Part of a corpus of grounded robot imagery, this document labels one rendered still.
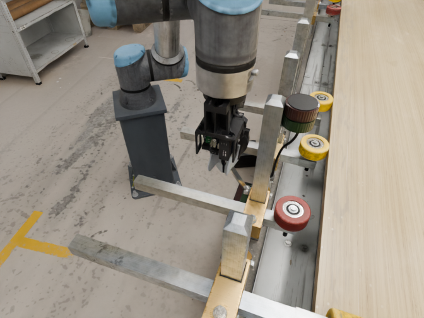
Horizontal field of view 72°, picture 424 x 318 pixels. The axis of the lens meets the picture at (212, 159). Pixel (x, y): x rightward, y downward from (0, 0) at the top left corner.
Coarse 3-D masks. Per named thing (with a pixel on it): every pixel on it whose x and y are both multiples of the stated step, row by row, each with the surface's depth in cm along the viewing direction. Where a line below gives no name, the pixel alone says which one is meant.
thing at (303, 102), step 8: (296, 96) 54; (304, 96) 54; (296, 104) 52; (304, 104) 52; (312, 104) 52; (280, 128) 56; (296, 136) 58; (288, 144) 60; (280, 152) 62; (272, 176) 68
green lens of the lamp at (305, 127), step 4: (284, 116) 54; (284, 120) 54; (288, 120) 53; (284, 124) 55; (288, 124) 54; (292, 124) 53; (296, 124) 53; (300, 124) 52; (304, 124) 52; (308, 124) 52; (312, 124) 53; (288, 128) 54; (292, 128) 53; (296, 128) 53; (300, 128) 53; (304, 128) 53; (308, 128) 53; (312, 128) 54; (296, 132) 54; (300, 132) 54; (304, 132) 54
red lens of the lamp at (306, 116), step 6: (288, 96) 54; (318, 102) 53; (288, 108) 52; (318, 108) 51; (288, 114) 52; (294, 114) 51; (300, 114) 51; (306, 114) 51; (312, 114) 51; (294, 120) 52; (300, 120) 52; (306, 120) 52; (312, 120) 52
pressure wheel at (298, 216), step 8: (280, 200) 68; (288, 200) 68; (296, 200) 68; (280, 208) 67; (288, 208) 67; (296, 208) 66; (304, 208) 67; (280, 216) 65; (288, 216) 65; (296, 216) 65; (304, 216) 65; (280, 224) 66; (288, 224) 64; (296, 224) 64; (304, 224) 65
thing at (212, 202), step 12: (144, 180) 79; (156, 180) 79; (156, 192) 78; (168, 192) 76; (180, 192) 76; (192, 192) 76; (204, 192) 76; (192, 204) 76; (204, 204) 74; (216, 204) 73; (228, 204) 73; (240, 204) 73; (264, 216) 71; (276, 228) 71
